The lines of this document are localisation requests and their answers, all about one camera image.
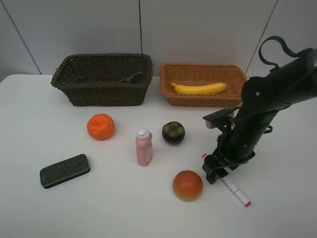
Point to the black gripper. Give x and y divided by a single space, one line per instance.
230 153

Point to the white marker pink caps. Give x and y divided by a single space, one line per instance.
233 188

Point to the orange red peach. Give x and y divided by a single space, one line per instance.
187 185

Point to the dark mangosteen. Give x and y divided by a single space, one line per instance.
173 133

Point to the pink bottle white cap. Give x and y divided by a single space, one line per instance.
144 147

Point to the yellow banana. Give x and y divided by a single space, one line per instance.
210 89

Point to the dark green bottle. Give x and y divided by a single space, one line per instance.
135 78

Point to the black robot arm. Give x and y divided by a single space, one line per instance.
262 98

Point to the orange wicker basket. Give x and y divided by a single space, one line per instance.
199 75

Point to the orange tangerine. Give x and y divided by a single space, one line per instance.
101 127

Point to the black whiteboard eraser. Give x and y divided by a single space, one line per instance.
63 171

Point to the dark brown wicker basket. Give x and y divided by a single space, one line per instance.
92 79

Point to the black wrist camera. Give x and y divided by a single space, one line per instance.
221 119

